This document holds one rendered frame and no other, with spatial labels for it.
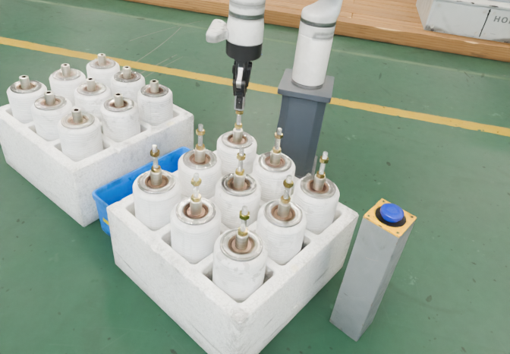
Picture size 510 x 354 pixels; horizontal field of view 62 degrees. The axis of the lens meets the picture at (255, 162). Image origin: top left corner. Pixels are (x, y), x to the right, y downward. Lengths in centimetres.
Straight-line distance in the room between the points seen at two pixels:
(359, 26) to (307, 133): 145
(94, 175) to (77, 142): 9
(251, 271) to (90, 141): 54
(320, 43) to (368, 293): 62
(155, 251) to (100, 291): 22
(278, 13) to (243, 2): 178
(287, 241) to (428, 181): 77
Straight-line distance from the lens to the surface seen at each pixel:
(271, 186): 94
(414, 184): 145
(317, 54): 115
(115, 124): 114
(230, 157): 99
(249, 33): 86
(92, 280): 106
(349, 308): 93
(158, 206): 87
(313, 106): 119
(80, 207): 113
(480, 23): 275
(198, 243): 81
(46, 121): 118
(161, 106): 120
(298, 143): 125
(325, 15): 112
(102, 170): 111
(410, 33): 263
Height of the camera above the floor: 81
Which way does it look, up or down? 36 degrees down
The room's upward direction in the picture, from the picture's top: 6 degrees clockwise
